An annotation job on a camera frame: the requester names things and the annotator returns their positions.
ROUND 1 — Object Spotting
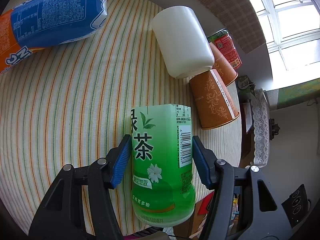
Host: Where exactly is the green tea cup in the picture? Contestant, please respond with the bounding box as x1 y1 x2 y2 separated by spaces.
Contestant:
131 104 195 228

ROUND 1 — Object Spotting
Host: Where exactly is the orange paper cup near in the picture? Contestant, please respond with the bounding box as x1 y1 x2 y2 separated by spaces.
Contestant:
189 69 240 129

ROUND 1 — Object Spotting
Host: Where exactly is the orange paper cup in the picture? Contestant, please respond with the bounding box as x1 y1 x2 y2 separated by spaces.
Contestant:
209 42 238 86
189 69 240 129

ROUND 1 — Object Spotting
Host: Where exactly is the orange paper cup far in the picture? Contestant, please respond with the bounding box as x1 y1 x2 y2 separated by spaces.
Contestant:
209 42 238 86

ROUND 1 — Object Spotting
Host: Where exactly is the red green printed cup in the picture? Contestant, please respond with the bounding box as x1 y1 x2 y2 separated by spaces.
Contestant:
207 29 242 69

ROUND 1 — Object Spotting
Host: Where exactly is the white plastic cup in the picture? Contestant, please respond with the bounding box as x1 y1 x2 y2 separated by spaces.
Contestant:
151 6 215 79

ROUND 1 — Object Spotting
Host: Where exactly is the black speaker device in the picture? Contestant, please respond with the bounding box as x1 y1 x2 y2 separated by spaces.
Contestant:
281 184 312 228

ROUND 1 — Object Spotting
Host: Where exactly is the striped table cloth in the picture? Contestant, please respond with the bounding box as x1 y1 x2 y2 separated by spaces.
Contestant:
1 0 194 233

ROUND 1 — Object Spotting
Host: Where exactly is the white lace cloth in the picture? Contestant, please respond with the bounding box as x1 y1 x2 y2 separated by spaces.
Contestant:
251 89 270 168

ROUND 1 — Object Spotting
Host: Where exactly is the green printed paper bag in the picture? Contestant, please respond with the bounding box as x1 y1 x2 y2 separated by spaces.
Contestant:
236 75 255 94

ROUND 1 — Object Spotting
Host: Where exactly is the plaid brown sill cloth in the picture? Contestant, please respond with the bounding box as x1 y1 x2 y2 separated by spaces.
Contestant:
197 0 266 54

